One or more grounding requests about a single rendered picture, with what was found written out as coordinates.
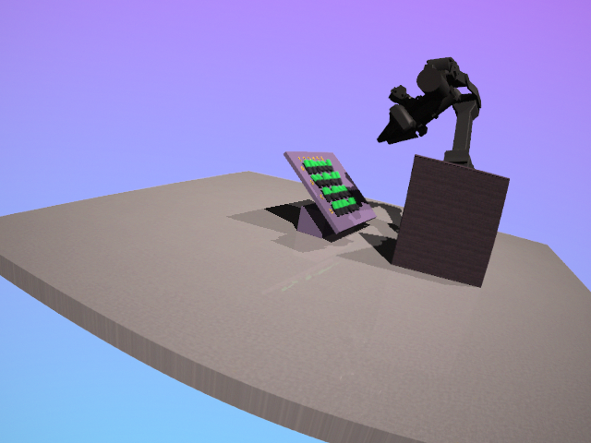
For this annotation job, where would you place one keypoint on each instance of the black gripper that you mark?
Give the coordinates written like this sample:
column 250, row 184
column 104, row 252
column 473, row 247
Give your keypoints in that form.
column 404, row 122

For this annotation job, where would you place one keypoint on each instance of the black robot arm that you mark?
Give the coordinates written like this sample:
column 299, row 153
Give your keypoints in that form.
column 439, row 80

